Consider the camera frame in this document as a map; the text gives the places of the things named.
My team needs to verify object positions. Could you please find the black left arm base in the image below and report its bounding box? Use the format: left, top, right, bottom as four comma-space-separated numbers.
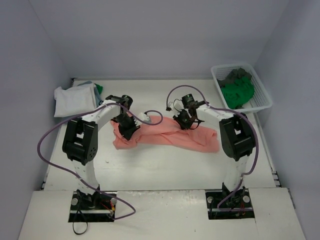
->
68, 191, 117, 223

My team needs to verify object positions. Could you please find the dark green basket t shirt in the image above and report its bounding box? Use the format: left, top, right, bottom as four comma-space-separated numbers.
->
221, 76, 255, 110

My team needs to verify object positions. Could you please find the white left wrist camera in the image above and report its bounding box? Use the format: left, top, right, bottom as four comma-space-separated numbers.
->
134, 112, 152, 127

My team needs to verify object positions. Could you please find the pink t shirt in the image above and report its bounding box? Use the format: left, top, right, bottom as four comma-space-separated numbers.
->
110, 117, 220, 153

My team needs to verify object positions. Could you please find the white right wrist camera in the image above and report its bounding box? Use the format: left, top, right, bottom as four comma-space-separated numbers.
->
166, 99, 184, 117

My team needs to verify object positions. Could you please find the grey-blue t shirt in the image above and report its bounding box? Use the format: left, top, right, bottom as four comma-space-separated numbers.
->
76, 81, 103, 109

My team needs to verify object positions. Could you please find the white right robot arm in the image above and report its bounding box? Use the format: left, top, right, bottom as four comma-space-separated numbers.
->
167, 94, 256, 206

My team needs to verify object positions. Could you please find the white t shirt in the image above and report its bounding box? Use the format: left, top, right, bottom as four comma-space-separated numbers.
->
54, 83, 97, 118

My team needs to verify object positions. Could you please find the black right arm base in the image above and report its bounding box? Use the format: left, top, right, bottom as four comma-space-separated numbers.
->
205, 187, 255, 220

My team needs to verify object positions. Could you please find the dark grey basket t shirt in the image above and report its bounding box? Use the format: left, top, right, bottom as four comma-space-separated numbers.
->
217, 67, 252, 88

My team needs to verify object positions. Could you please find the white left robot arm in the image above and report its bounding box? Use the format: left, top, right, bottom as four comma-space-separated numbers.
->
62, 95, 140, 210

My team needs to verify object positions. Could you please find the black loop cable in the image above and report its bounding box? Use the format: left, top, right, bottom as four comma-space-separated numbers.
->
72, 209, 89, 235

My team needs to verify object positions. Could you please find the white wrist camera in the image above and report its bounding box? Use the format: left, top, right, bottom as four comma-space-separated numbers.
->
134, 112, 152, 127
166, 99, 184, 117

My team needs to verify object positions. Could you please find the white laundry basket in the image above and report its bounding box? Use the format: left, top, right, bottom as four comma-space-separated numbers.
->
210, 62, 273, 114

